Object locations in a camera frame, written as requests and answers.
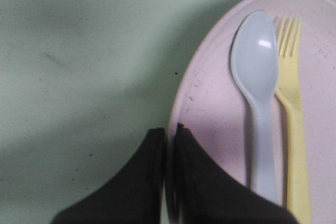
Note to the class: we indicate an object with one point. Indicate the yellow plastic fork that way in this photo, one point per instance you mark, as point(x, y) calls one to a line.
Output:
point(289, 94)

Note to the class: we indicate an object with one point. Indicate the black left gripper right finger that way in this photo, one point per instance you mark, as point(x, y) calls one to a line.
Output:
point(208, 194)

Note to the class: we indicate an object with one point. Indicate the light blue plastic spoon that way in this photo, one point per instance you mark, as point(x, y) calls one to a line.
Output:
point(254, 66)

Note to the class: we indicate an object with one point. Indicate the light green plastic tray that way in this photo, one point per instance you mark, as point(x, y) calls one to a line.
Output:
point(81, 83)

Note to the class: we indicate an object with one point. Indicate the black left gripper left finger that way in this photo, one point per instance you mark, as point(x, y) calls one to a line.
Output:
point(133, 195)

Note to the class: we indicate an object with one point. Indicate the beige round plate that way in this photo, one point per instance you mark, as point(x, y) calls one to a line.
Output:
point(211, 106)

